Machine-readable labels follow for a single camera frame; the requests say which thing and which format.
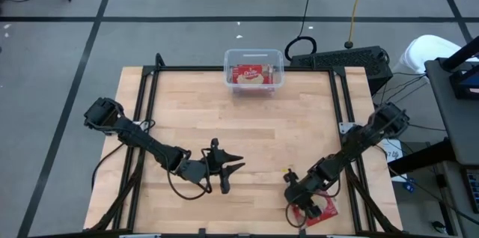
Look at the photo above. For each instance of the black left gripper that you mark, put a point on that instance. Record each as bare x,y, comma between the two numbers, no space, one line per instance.
215,163

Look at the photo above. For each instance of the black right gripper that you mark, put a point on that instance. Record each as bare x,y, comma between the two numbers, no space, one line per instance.
305,191

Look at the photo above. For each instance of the red popcorn bag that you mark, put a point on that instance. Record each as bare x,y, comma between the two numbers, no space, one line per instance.
329,208
252,75

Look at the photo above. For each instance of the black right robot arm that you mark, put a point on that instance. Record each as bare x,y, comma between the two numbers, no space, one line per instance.
359,140

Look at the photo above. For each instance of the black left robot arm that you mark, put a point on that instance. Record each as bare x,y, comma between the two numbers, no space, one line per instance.
142,138

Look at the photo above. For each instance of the clear plastic bin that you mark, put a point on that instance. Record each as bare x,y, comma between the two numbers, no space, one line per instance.
228,81

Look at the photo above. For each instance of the white paper sheet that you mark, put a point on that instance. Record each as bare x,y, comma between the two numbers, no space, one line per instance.
393,152

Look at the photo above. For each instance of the black metal strut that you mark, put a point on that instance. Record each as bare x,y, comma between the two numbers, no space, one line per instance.
419,157

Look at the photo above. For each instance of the black side table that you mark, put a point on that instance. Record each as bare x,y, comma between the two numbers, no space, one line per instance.
456,125

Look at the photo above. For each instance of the white round stool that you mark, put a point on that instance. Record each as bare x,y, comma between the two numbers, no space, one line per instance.
426,51

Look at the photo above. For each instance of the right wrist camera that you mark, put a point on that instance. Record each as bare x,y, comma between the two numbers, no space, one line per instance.
322,172

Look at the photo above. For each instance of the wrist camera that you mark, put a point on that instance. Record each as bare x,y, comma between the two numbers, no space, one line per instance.
322,172
191,170

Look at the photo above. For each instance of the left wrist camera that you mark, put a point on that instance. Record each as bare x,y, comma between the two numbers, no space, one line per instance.
191,170

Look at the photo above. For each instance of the silver metal bracket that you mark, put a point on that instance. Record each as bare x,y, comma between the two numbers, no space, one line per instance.
345,127

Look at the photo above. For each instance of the black table frame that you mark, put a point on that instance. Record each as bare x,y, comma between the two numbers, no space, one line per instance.
187,69

